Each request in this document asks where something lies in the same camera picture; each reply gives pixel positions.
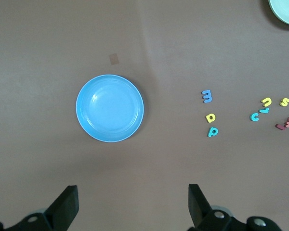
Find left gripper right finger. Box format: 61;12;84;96
187;184;281;231

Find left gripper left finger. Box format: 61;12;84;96
7;185;79;231

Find blue foam letter m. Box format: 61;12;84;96
201;90;213;104

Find blue plate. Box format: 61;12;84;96
76;74;145;142

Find pale green plate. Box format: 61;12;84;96
268;0;289;26

